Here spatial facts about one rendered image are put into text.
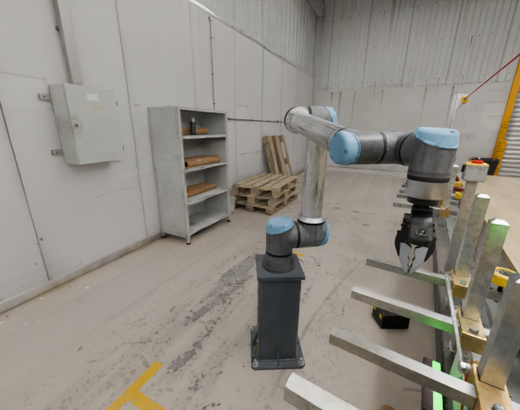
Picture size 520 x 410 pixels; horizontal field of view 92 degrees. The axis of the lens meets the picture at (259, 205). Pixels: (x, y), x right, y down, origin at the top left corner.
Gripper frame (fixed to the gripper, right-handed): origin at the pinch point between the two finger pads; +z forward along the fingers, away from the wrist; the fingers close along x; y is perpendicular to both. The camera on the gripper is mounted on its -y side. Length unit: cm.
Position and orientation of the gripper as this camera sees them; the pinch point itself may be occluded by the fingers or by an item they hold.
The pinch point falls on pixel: (408, 270)
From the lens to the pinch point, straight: 81.0
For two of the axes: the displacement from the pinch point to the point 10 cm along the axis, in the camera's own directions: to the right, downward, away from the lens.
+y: 5.2, -2.5, 8.2
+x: -8.5, -1.6, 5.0
